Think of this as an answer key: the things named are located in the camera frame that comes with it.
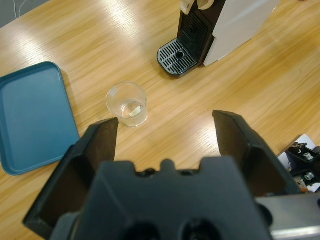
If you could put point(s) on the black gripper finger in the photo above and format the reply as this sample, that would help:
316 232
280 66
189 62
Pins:
75 170
250 155

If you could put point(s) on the clear glass cup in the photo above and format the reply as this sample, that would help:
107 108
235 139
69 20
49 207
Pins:
127 115

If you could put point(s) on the white capsule coffee machine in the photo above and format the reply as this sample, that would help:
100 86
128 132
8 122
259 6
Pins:
240 25

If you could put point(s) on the teal plastic tray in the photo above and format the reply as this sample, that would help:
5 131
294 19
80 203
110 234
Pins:
35 117

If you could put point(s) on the silver drip tray grille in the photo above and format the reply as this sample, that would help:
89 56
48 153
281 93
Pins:
176 58

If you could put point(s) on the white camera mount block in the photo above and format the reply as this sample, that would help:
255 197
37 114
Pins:
306 139

